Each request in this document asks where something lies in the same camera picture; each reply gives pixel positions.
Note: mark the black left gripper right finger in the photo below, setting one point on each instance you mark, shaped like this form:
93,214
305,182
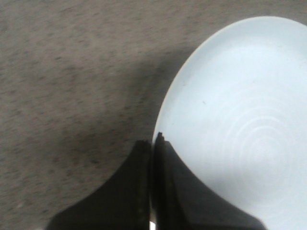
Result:
181,201

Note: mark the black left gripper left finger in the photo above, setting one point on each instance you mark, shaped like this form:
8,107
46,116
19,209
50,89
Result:
121,203

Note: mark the light blue round plate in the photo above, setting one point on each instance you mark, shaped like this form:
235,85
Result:
236,114

